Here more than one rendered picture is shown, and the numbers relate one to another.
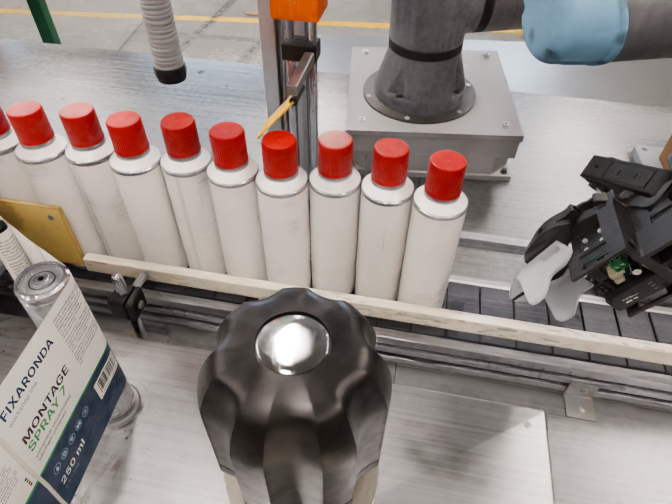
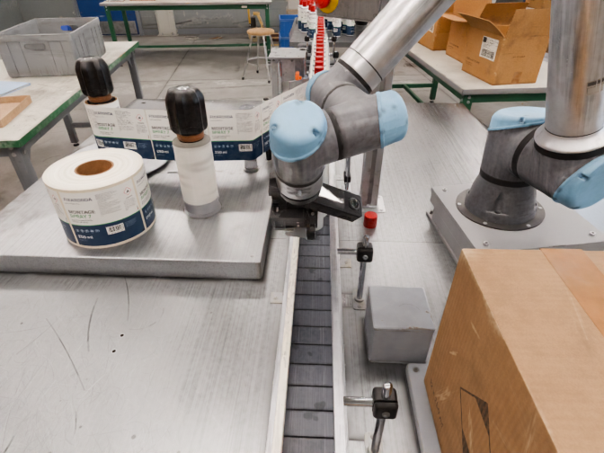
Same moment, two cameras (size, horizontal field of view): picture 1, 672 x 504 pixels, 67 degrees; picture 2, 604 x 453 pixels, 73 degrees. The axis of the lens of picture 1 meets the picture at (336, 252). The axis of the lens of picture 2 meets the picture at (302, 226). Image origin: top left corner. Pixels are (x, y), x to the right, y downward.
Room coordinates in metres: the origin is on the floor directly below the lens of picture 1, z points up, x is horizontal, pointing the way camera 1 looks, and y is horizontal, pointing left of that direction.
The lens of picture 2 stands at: (0.24, -0.86, 1.43)
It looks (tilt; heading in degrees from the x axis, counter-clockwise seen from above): 35 degrees down; 82
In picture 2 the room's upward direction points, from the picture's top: straight up
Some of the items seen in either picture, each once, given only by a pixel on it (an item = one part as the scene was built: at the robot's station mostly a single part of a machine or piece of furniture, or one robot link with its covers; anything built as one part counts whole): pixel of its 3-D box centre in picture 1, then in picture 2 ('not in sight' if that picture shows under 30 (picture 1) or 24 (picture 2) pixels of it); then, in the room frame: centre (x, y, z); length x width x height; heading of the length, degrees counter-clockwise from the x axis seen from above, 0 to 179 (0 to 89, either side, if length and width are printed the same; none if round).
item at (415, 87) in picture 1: (422, 64); (503, 188); (0.80, -0.13, 0.97); 0.15 x 0.15 x 0.10
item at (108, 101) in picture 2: not in sight; (103, 111); (-0.16, 0.32, 1.04); 0.09 x 0.09 x 0.29
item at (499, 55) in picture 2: not in sight; (508, 41); (1.72, 1.41, 0.97); 0.51 x 0.39 x 0.37; 3
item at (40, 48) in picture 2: not in sight; (57, 45); (-0.88, 1.96, 0.91); 0.60 x 0.40 x 0.22; 91
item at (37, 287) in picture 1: (84, 351); (248, 139); (0.24, 0.21, 0.97); 0.05 x 0.05 x 0.19
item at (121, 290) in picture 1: (139, 299); not in sight; (0.37, 0.22, 0.89); 0.06 x 0.03 x 0.12; 170
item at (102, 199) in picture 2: not in sight; (103, 196); (-0.10, -0.02, 0.95); 0.20 x 0.20 x 0.14
